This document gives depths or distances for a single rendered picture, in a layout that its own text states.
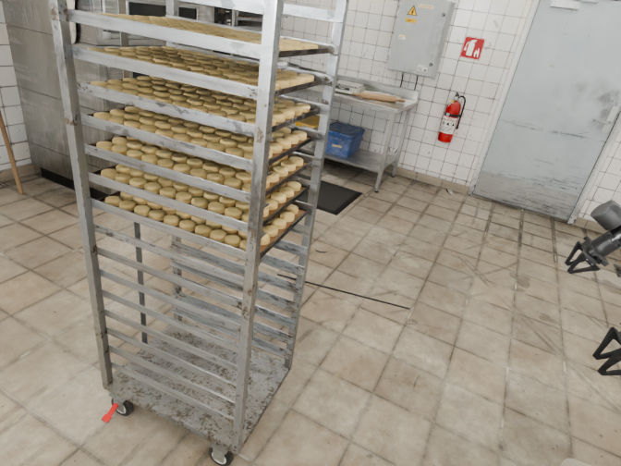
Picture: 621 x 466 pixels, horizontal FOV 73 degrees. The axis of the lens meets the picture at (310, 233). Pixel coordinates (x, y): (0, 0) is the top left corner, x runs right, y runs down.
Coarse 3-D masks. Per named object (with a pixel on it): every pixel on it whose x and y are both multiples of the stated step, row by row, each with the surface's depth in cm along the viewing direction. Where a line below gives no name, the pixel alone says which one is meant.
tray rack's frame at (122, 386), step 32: (64, 0) 106; (64, 32) 109; (64, 64) 112; (64, 96) 116; (96, 256) 143; (96, 288) 147; (96, 320) 154; (224, 352) 194; (256, 352) 197; (128, 384) 172; (256, 384) 181; (160, 416) 164; (192, 416) 163; (256, 416) 166; (224, 448) 156
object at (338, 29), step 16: (336, 0) 122; (336, 32) 125; (336, 64) 130; (320, 128) 139; (320, 144) 142; (320, 176) 148; (304, 224) 157; (304, 240) 160; (304, 272) 166; (288, 368) 191
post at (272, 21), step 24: (264, 0) 85; (264, 24) 87; (264, 48) 89; (264, 72) 92; (264, 96) 94; (264, 120) 96; (264, 144) 99; (264, 168) 103; (264, 192) 107; (240, 336) 128; (240, 360) 132; (240, 384) 137; (240, 408) 142; (240, 432) 149
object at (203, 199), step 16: (112, 176) 132; (128, 176) 132; (144, 176) 134; (160, 192) 125; (176, 192) 127; (192, 192) 129; (208, 192) 129; (272, 192) 140; (288, 192) 138; (208, 208) 121; (224, 208) 122; (240, 208) 124; (272, 208) 128
